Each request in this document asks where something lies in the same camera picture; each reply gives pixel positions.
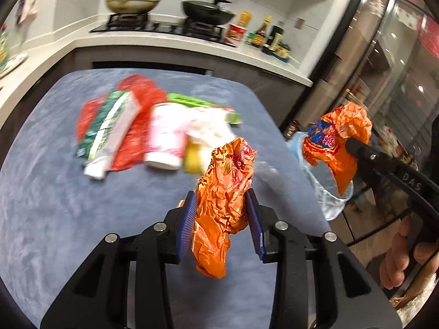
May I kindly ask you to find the white tissue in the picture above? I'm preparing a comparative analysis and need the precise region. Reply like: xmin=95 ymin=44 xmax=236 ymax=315
xmin=187 ymin=110 xmax=238 ymax=145

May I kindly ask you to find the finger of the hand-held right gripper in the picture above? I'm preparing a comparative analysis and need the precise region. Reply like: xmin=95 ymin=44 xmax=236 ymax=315
xmin=344 ymin=138 xmax=424 ymax=199

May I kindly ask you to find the yellow bottle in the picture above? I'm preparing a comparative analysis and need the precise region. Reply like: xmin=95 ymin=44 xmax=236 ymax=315
xmin=237 ymin=11 xmax=253 ymax=30

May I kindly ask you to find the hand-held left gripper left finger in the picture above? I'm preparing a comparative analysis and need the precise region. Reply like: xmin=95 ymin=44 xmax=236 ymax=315
xmin=40 ymin=191 xmax=199 ymax=329

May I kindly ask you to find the yellow packet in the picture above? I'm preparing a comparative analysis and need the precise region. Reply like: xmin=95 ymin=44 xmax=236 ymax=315
xmin=183 ymin=140 xmax=210 ymax=174

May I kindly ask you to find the pink white paper cup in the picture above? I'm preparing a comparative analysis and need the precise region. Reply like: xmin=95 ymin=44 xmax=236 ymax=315
xmin=143 ymin=102 xmax=193 ymax=171

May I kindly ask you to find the black gas stove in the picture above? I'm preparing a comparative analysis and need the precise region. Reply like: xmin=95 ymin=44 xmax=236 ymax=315
xmin=90 ymin=13 xmax=229 ymax=44

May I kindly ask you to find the green dish soap bottle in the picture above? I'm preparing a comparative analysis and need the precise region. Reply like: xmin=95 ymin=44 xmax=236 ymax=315
xmin=0 ymin=24 xmax=9 ymax=70

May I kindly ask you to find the trash bin with clear liner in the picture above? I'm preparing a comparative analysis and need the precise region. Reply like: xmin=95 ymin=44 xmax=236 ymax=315
xmin=287 ymin=129 xmax=354 ymax=222

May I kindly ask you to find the hanging pink white cloth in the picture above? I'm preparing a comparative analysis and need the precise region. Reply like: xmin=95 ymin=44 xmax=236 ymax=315
xmin=15 ymin=0 xmax=49 ymax=25

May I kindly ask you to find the bright green carton box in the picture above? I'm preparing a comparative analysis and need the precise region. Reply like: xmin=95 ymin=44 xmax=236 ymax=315
xmin=167 ymin=92 xmax=243 ymax=126

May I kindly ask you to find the red plastic bag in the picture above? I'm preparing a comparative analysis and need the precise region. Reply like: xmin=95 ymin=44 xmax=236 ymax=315
xmin=76 ymin=75 xmax=168 ymax=172

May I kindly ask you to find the beige wok with lid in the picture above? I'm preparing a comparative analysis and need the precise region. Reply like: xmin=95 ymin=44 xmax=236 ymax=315
xmin=105 ymin=0 xmax=162 ymax=15

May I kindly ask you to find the red instant noodle cup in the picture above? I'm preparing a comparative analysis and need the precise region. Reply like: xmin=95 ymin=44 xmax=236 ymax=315
xmin=225 ymin=23 xmax=248 ymax=47

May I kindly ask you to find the white kitchen counter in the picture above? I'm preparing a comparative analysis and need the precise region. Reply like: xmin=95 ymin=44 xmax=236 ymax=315
xmin=0 ymin=24 xmax=314 ymax=138

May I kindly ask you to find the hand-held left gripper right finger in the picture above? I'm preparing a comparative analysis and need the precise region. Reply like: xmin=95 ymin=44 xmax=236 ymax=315
xmin=244 ymin=188 xmax=403 ymax=329

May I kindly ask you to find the green white carton box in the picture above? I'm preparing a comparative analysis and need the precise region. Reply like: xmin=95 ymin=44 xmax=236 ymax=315
xmin=75 ymin=90 xmax=142 ymax=181

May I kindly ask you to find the person's right hand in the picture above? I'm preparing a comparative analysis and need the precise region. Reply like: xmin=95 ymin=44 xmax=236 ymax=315
xmin=379 ymin=215 xmax=439 ymax=295

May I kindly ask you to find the black wok with lid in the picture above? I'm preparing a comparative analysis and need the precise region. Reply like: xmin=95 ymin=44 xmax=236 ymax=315
xmin=181 ymin=0 xmax=237 ymax=27

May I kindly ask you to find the orange blue print snack wrapper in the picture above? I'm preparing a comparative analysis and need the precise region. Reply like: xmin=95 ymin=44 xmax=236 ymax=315
xmin=302 ymin=102 xmax=373 ymax=197

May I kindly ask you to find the blue grey table cloth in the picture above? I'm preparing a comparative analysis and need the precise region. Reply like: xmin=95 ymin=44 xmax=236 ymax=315
xmin=0 ymin=69 xmax=330 ymax=329

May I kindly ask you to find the dark soy sauce bottle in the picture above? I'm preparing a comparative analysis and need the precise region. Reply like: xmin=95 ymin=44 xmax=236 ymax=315
xmin=262 ymin=21 xmax=286 ymax=55

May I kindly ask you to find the brown sauce bottle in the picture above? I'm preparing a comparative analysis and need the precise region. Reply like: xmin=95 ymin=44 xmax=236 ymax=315
xmin=254 ymin=15 xmax=272 ymax=48

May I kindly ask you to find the glass sliding door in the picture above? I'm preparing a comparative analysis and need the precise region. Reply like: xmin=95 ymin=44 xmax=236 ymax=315
xmin=281 ymin=0 xmax=439 ymax=247

